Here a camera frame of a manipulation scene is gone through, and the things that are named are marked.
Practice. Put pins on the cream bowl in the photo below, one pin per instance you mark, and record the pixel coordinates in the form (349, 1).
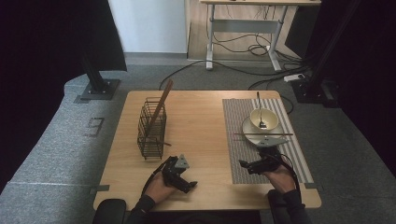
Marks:
(271, 119)

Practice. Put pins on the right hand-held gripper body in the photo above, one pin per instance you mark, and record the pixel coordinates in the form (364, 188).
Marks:
(270, 160)

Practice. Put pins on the person's right hand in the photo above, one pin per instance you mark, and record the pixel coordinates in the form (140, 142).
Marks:
(281, 180)

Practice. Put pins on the white desk with metal legs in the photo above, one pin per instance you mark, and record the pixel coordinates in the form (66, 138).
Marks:
(246, 26)

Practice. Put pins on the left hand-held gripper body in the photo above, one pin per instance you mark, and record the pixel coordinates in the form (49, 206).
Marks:
(172, 172)

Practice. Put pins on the grey tape floor mark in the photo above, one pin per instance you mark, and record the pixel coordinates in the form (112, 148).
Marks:
(93, 127)

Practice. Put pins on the black chair armrest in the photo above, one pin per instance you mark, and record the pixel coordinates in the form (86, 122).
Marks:
(275, 205)
(109, 213)

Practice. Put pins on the white saucer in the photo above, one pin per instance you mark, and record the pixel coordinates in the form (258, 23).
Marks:
(247, 127)

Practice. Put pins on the grey striped placemat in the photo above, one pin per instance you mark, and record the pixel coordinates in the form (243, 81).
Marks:
(236, 155)

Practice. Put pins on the white power strip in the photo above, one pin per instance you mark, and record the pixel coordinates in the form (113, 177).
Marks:
(294, 77)

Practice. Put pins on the black curtain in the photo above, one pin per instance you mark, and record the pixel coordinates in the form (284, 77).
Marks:
(373, 77)
(46, 46)

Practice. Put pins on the person's left hand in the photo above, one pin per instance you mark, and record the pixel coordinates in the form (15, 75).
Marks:
(158, 190)

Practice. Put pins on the flat wooden spatula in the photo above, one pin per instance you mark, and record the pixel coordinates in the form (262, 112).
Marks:
(165, 95)

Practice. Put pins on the black metal stand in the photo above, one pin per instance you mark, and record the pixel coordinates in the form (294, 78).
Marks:
(311, 93)
(99, 90)

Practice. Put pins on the grey tape strip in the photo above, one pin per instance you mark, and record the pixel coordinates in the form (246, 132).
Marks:
(313, 186)
(100, 188)

